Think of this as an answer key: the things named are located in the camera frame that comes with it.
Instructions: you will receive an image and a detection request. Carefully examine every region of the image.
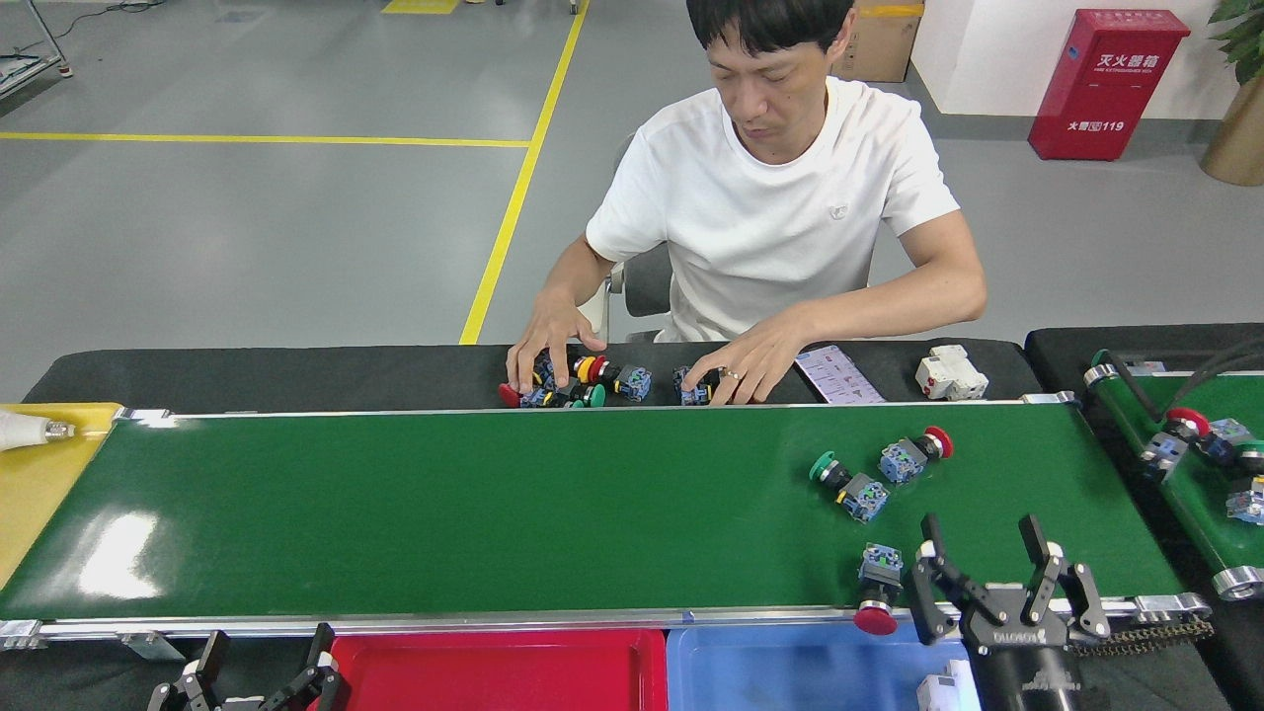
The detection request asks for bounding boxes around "smartphone with lit screen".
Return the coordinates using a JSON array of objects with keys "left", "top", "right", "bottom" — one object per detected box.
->
[{"left": 795, "top": 344, "right": 887, "bottom": 405}]

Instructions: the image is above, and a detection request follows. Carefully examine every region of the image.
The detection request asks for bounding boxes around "person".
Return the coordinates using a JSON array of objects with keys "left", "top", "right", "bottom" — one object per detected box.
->
[{"left": 506, "top": 0, "right": 988, "bottom": 408}]

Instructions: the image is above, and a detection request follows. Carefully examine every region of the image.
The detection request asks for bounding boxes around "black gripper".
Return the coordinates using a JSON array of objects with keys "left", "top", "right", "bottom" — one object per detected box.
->
[{"left": 908, "top": 513, "right": 1112, "bottom": 711}]

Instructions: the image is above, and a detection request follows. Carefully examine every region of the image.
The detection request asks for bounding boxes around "metal trolley frame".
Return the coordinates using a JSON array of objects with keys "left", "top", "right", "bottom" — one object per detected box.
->
[{"left": 0, "top": 0, "right": 75, "bottom": 97}]

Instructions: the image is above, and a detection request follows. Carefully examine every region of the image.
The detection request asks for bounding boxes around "green potted plant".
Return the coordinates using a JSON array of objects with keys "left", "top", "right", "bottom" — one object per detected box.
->
[{"left": 1210, "top": 0, "right": 1264, "bottom": 85}]

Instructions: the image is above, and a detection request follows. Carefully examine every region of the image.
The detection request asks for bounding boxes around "red fire extinguisher box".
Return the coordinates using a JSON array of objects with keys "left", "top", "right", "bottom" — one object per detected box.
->
[{"left": 1027, "top": 8, "right": 1191, "bottom": 162}]

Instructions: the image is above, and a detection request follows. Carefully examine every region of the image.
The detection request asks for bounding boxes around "person's left hand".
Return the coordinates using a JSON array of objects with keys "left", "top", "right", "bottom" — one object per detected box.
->
[{"left": 681, "top": 314, "right": 821, "bottom": 406}]

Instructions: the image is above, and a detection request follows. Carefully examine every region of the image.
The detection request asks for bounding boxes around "red plastic bin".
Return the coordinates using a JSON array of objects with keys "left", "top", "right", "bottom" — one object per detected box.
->
[{"left": 318, "top": 629, "right": 669, "bottom": 711}]

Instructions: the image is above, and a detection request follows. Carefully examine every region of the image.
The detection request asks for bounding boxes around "brown cardboard box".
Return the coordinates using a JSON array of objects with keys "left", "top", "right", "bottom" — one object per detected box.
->
[{"left": 832, "top": 0, "right": 926, "bottom": 84}]

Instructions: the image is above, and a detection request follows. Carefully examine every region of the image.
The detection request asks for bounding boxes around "grey office chair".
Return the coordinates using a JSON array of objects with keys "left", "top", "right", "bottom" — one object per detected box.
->
[{"left": 597, "top": 133, "right": 677, "bottom": 345}]

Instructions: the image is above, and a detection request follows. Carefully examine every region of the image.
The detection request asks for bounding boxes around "black conveyor guide frame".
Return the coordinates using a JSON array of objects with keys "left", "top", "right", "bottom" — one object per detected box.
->
[{"left": 1091, "top": 336, "right": 1264, "bottom": 426}]

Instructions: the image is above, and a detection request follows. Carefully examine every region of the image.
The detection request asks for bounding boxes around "yellow plastic tray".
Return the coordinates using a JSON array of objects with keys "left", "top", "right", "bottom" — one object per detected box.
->
[{"left": 0, "top": 402, "right": 124, "bottom": 589}]

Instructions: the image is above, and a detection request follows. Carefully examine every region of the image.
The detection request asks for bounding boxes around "short green conveyor belt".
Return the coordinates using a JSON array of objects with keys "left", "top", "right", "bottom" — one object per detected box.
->
[{"left": 1083, "top": 349, "right": 1264, "bottom": 601}]

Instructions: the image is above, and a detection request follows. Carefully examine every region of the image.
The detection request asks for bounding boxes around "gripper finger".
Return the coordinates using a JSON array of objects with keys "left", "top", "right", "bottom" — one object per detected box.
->
[
  {"left": 259, "top": 624, "right": 342, "bottom": 711},
  {"left": 148, "top": 632, "right": 231, "bottom": 711}
]

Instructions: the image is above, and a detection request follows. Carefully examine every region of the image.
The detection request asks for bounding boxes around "blue plastic bin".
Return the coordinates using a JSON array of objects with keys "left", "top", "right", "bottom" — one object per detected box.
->
[{"left": 667, "top": 620, "right": 988, "bottom": 711}]

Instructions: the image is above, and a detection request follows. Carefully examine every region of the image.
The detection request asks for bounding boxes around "white sensor with metal tip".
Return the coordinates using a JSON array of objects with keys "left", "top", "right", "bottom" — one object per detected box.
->
[{"left": 0, "top": 410, "right": 78, "bottom": 453}]

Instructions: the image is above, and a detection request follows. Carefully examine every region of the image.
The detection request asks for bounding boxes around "gold plant pot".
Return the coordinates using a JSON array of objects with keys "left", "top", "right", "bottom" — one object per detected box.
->
[{"left": 1200, "top": 74, "right": 1264, "bottom": 187}]

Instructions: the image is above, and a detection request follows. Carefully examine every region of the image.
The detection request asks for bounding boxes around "long green conveyor belt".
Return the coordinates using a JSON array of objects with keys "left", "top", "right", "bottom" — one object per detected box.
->
[{"left": 0, "top": 392, "right": 1214, "bottom": 653}]

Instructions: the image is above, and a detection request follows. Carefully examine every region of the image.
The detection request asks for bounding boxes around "person's right hand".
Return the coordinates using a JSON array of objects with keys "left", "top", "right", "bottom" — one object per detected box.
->
[{"left": 506, "top": 291, "right": 608, "bottom": 396}]

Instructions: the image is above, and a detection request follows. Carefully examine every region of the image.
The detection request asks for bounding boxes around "black drive chain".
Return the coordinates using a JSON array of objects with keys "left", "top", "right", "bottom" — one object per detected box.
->
[{"left": 1071, "top": 614, "right": 1216, "bottom": 658}]

